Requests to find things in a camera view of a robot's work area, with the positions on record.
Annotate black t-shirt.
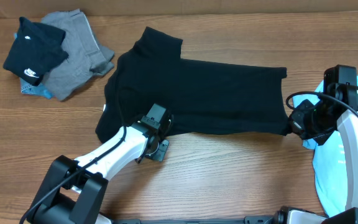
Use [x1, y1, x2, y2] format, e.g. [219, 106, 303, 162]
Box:
[96, 27, 290, 142]

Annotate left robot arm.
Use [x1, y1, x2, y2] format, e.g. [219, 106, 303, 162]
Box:
[21, 104, 173, 224]

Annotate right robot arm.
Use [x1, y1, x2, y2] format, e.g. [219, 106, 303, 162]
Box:
[269, 65, 358, 224]

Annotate light blue t-shirt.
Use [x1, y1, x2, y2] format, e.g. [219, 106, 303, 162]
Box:
[292, 76, 358, 217]

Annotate folded grey trousers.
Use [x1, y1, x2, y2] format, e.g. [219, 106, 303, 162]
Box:
[42, 9, 114, 101]

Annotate folded blue denim garment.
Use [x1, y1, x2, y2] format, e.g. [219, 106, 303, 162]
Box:
[19, 78, 53, 99]

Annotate folded black Nike garment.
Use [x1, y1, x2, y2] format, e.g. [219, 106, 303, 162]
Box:
[3, 17, 68, 86]

